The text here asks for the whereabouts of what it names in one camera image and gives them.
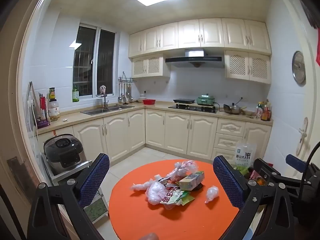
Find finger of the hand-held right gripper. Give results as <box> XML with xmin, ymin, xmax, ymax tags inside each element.
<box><xmin>253</xmin><ymin>158</ymin><xmax>304</xmax><ymax>187</ymax></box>
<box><xmin>286</xmin><ymin>154</ymin><xmax>313</xmax><ymax>178</ymax></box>

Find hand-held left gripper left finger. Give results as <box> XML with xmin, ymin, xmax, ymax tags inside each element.
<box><xmin>27</xmin><ymin>153</ymin><xmax>110</xmax><ymax>240</ymax></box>

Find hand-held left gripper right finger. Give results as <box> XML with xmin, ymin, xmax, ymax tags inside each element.
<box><xmin>212</xmin><ymin>155</ymin><xmax>295</xmax><ymax>240</ymax></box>

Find small clear plastic wad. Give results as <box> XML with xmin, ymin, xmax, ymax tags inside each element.
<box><xmin>204</xmin><ymin>185</ymin><xmax>220</xmax><ymax>204</ymax></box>

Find green drink carton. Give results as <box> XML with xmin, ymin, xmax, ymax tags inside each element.
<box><xmin>179</xmin><ymin>171</ymin><xmax>205</xmax><ymax>191</ymax></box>

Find green snack wrapper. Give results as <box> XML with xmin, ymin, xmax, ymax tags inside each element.
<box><xmin>180</xmin><ymin>190</ymin><xmax>195</xmax><ymax>205</ymax></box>

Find long clear plastic wad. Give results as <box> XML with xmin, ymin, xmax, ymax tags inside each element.
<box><xmin>130</xmin><ymin>178</ymin><xmax>155</xmax><ymax>191</ymax></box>

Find pink clear plastic bag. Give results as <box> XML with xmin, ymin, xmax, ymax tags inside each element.
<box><xmin>167</xmin><ymin>160</ymin><xmax>199</xmax><ymax>182</ymax></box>

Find red white snack wrapper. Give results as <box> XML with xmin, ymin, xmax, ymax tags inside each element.
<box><xmin>160</xmin><ymin>189</ymin><xmax>185</xmax><ymax>205</ymax></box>

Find white plastic bag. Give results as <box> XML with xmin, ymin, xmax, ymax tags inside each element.
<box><xmin>145</xmin><ymin>181</ymin><xmax>169</xmax><ymax>205</ymax></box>

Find clear rice bag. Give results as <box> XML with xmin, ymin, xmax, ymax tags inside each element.
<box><xmin>235</xmin><ymin>141</ymin><xmax>258</xmax><ymax>170</ymax></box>

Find metal storage rack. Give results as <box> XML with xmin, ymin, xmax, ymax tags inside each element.
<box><xmin>41</xmin><ymin>155</ymin><xmax>109</xmax><ymax>224</ymax></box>

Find black rice cooker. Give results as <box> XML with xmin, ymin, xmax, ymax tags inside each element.
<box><xmin>44</xmin><ymin>134</ymin><xmax>88</xmax><ymax>175</ymax></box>

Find group of condiment bottles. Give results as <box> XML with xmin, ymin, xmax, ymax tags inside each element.
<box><xmin>255</xmin><ymin>99</ymin><xmax>273</xmax><ymax>122</ymax></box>

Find orange round table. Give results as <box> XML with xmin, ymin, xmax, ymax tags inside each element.
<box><xmin>109</xmin><ymin>159</ymin><xmax>242</xmax><ymax>240</ymax></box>

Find steel double sink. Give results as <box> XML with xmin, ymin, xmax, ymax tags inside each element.
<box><xmin>80</xmin><ymin>104</ymin><xmax>135</xmax><ymax>116</ymax></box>

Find cream lower cabinets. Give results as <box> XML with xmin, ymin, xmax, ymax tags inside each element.
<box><xmin>37</xmin><ymin>101</ymin><xmax>273</xmax><ymax>170</ymax></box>

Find cream cabinets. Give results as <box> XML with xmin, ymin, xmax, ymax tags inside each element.
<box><xmin>37</xmin><ymin>101</ymin><xmax>273</xmax><ymax>170</ymax></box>
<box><xmin>128</xmin><ymin>18</ymin><xmax>272</xmax><ymax>58</ymax></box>

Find purple knife holder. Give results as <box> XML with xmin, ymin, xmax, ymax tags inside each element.
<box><xmin>36</xmin><ymin>92</ymin><xmax>50</xmax><ymax>129</ymax></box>

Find clear plastic jar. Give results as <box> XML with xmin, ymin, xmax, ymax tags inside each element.
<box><xmin>48</xmin><ymin>99</ymin><xmax>61</xmax><ymax>120</ymax></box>

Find black gas stove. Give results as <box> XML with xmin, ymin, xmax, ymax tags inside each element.
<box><xmin>168</xmin><ymin>104</ymin><xmax>217</xmax><ymax>114</ymax></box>

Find green electric pot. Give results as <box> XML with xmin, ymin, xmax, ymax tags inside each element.
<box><xmin>196</xmin><ymin>94</ymin><xmax>217</xmax><ymax>106</ymax></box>

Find steel pot lid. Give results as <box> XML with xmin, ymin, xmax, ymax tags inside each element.
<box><xmin>292</xmin><ymin>51</ymin><xmax>307</xmax><ymax>85</ymax></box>

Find cutting board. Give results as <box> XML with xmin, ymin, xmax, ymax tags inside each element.
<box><xmin>29</xmin><ymin>81</ymin><xmax>42</xmax><ymax>120</ymax></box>

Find wide lattice door cabinet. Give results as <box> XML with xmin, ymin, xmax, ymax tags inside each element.
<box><xmin>224</xmin><ymin>50</ymin><xmax>272</xmax><ymax>84</ymax></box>

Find barred kitchen window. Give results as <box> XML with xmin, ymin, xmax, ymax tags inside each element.
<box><xmin>72</xmin><ymin>23</ymin><xmax>117</xmax><ymax>98</ymax></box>

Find small lattice door cabinet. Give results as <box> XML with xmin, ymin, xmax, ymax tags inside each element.
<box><xmin>131</xmin><ymin>56</ymin><xmax>171</xmax><ymax>78</ymax></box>

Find black range hood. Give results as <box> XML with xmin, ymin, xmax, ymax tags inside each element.
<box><xmin>165</xmin><ymin>49</ymin><xmax>225</xmax><ymax>68</ymax></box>

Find cream upper cabinets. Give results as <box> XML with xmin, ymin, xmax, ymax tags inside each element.
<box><xmin>128</xmin><ymin>18</ymin><xmax>272</xmax><ymax>58</ymax></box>

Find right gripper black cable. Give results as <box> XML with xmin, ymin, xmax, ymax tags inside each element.
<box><xmin>300</xmin><ymin>141</ymin><xmax>320</xmax><ymax>184</ymax></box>

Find cream door handle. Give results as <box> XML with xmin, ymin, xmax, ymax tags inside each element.
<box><xmin>296</xmin><ymin>117</ymin><xmax>309</xmax><ymax>156</ymax></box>

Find white door frame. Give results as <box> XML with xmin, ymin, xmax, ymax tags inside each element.
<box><xmin>0</xmin><ymin>0</ymin><xmax>65</xmax><ymax>240</ymax></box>

